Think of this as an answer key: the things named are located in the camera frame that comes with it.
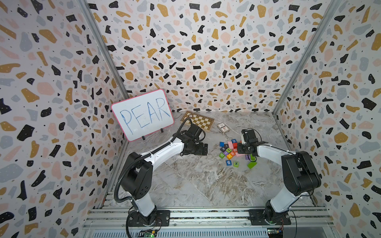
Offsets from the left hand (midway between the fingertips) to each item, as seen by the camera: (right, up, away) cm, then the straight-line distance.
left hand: (203, 151), depth 87 cm
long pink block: (+19, +2, +15) cm, 24 cm away
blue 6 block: (+16, -8, +6) cm, 19 cm away
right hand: (+25, +1, +11) cm, 28 cm away
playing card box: (+15, +13, +23) cm, 31 cm away
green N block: (+20, -9, +5) cm, 23 cm away
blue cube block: (+13, +2, +16) cm, 21 cm away
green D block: (+12, -5, +10) cm, 17 cm away
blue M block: (+22, +4, +17) cm, 28 cm away
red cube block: (+22, +2, +13) cm, 25 cm away
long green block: (+31, -10, +8) cm, 34 cm away
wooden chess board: (+2, +17, +26) cm, 31 cm away
